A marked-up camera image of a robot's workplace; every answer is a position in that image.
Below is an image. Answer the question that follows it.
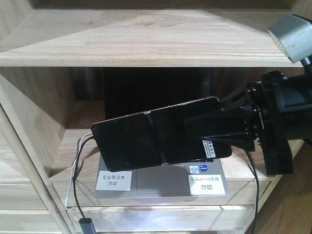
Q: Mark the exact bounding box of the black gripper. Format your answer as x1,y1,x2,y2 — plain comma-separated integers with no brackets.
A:
184,71,312,175

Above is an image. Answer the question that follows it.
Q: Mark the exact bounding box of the black foldable phone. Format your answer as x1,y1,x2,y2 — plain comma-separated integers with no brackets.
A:
91,97,232,172

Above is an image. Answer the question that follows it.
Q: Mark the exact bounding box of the silver laptop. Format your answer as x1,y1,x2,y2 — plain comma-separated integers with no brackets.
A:
96,68,228,199

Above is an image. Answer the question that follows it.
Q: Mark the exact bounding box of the light wooden shelf unit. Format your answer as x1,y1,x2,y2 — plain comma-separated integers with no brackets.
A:
0,0,312,234

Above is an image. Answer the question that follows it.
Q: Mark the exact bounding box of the black right laptop cable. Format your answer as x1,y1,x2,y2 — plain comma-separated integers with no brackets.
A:
245,151,259,234

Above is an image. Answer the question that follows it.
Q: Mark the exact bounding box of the black laptop cable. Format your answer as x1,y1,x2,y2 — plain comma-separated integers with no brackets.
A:
245,151,259,234
72,136,96,220

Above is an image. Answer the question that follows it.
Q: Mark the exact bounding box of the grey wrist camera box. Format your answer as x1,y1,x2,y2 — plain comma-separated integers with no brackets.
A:
268,15,312,64

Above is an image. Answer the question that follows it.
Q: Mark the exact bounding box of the black left laptop cable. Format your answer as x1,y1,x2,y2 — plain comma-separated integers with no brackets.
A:
72,136,96,220

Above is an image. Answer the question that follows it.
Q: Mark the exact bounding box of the white laptop cable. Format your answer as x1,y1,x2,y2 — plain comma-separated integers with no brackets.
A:
65,133,93,213

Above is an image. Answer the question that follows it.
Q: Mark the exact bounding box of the black cable adapter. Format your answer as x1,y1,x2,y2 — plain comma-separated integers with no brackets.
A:
79,218,96,234

